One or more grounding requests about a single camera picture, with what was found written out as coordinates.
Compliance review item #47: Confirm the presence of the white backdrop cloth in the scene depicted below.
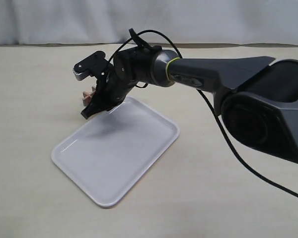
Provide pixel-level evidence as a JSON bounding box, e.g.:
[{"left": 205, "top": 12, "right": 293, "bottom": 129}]
[{"left": 0, "top": 0, "right": 298, "bottom": 45}]

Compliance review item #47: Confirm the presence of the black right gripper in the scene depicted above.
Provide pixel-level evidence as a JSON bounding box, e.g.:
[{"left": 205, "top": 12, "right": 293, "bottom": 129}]
[{"left": 80, "top": 46, "right": 161, "bottom": 119}]

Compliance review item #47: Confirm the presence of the brown wooden block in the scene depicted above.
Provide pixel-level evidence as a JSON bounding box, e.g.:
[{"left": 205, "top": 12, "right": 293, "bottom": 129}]
[{"left": 82, "top": 86, "right": 96, "bottom": 107}]

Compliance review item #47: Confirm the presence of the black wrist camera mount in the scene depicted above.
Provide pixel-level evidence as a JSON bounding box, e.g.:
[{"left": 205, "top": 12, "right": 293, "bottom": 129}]
[{"left": 73, "top": 51, "right": 108, "bottom": 81}]

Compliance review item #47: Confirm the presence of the white plastic tray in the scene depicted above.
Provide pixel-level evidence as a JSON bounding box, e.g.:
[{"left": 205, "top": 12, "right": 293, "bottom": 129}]
[{"left": 51, "top": 97, "right": 180, "bottom": 208}]

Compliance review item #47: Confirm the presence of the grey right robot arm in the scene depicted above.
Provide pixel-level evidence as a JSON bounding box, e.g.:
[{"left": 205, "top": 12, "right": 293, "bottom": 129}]
[{"left": 73, "top": 46, "right": 298, "bottom": 164}]

